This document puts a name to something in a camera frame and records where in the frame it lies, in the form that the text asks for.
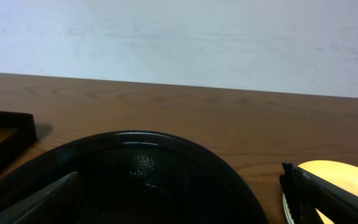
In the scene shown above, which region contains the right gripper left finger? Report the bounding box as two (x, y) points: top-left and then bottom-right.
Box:
(0, 172), (81, 224)

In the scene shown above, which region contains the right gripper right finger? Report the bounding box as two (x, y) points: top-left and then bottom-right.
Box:
(278, 162), (358, 224)

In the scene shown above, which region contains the yellow plate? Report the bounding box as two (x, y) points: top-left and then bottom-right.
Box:
(282, 160), (358, 224)

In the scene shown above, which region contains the black round tray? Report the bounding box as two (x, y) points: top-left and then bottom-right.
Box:
(0, 131), (267, 223)

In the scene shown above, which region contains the black rectangular water tray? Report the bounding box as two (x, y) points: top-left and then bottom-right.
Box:
(0, 111), (37, 171)

